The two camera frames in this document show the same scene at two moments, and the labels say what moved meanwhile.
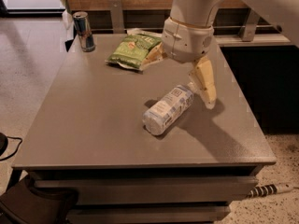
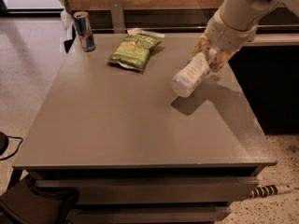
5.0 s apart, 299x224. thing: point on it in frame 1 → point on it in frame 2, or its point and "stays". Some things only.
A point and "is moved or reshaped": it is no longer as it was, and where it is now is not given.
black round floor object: [4, 142] stays
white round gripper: [186, 41] → [230, 35]
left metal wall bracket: [117, 15] stays
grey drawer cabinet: [89, 139] stays
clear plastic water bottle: [167, 109] is moved or reshaped
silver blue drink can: [84, 31] stays
